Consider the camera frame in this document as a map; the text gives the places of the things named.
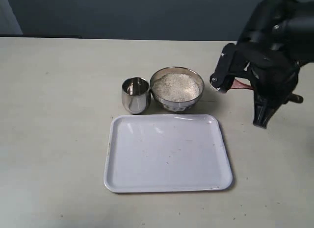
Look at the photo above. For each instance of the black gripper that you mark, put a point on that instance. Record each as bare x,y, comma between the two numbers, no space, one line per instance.
277,41

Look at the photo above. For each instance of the dark wooden spoon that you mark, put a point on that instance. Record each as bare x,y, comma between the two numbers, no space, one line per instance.
241,85

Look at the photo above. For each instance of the steel bowl of rice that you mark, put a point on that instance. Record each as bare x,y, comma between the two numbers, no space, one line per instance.
176,89

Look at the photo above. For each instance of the small steel cup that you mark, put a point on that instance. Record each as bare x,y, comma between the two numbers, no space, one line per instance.
136,95

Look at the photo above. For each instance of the white plastic tray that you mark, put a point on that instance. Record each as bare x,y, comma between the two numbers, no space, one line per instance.
166,153

